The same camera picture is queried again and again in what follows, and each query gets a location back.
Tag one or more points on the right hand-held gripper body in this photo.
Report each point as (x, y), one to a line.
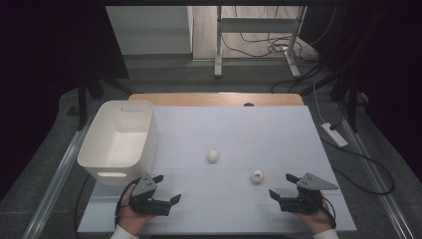
(313, 182)

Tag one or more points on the white metal stand frame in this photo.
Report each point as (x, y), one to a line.
(218, 43)

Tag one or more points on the white table cover board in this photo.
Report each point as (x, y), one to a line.
(232, 132)

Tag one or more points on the person's left hand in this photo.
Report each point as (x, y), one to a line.
(131, 220)

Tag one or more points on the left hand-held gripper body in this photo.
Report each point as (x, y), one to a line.
(145, 186)

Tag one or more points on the plain white egg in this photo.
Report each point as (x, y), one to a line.
(213, 155)

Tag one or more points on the white egg with dark mark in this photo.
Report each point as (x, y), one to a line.
(257, 176)

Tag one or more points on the white plastic bin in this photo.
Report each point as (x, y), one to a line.
(112, 149)

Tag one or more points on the dark table grommet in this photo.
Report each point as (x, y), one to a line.
(249, 104)

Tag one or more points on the aluminium floor rail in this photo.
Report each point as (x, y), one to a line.
(53, 189)
(378, 186)

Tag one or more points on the person's right hand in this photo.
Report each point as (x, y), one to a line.
(316, 221)

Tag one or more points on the white cabinet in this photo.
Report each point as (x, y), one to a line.
(149, 30)

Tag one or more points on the white power strip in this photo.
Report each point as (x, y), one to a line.
(334, 134)

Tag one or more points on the black tripod stand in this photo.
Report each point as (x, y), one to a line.
(82, 103)
(352, 106)

